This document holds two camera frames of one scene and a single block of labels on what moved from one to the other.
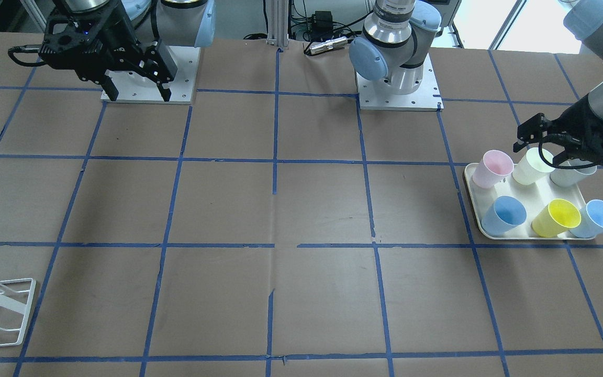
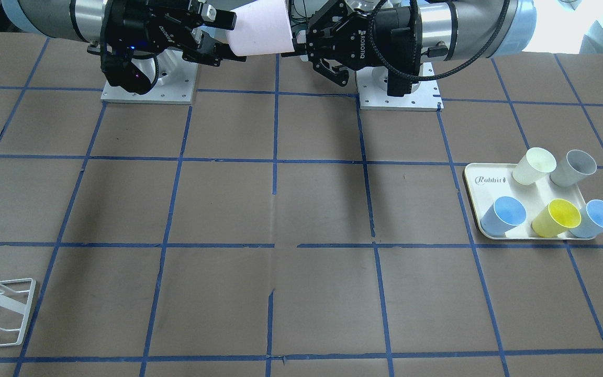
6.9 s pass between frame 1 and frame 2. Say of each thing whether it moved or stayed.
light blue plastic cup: stayed
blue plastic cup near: stayed
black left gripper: moved
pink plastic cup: moved
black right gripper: moved
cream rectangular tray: stayed
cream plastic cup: stayed
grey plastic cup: stayed
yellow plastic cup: stayed
